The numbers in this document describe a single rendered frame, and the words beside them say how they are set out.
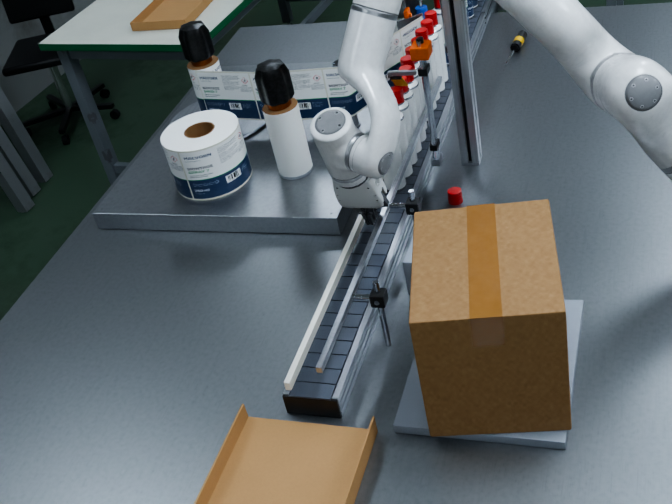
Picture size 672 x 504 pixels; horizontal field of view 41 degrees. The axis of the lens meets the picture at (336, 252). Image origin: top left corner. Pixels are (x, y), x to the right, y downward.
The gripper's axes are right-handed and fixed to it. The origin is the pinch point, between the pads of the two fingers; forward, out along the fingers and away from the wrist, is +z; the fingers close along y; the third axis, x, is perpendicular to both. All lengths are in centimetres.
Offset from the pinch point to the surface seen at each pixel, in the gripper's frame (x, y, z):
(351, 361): 37.9, -5.5, -6.8
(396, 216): -5.4, -3.1, 8.7
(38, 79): -197, 280, 165
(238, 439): 56, 12, -9
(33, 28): -217, 279, 145
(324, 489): 64, -7, -12
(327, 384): 44.0, -2.7, -9.2
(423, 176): -21.4, -5.5, 15.2
